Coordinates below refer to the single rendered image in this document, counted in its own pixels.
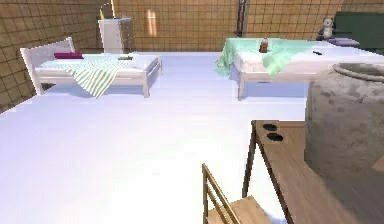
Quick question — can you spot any mint green blanket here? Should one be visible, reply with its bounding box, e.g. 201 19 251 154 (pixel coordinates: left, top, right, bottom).
215 36 318 78

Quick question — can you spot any lavender pillow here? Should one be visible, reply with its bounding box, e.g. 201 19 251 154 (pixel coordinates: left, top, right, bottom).
328 37 361 48

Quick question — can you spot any white bed with headboard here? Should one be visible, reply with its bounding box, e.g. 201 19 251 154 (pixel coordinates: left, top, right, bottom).
19 36 163 99

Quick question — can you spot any dark floor lamp post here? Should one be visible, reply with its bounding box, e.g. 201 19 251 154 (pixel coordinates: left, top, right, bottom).
234 0 248 38

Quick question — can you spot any dark red pillow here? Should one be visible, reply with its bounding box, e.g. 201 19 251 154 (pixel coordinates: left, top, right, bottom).
53 51 85 60

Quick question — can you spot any grey white teddy bear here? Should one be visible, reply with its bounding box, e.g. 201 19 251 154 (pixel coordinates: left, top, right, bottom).
316 17 335 42

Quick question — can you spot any dark green headboard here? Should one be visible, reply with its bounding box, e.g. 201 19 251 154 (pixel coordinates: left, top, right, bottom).
333 11 384 54

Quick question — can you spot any white chest of drawers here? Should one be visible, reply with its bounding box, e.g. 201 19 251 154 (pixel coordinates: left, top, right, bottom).
97 17 137 55

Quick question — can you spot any splotchy white vase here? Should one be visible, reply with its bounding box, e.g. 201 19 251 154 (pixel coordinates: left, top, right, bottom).
303 62 384 174

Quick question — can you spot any brown wooden table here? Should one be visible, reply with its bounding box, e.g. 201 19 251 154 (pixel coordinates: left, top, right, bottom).
242 119 384 224

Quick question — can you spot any green striped blanket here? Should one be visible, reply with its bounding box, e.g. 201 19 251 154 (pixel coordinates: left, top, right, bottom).
49 54 134 100

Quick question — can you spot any brown wooden chair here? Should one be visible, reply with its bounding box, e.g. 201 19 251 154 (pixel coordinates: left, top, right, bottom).
201 162 273 224

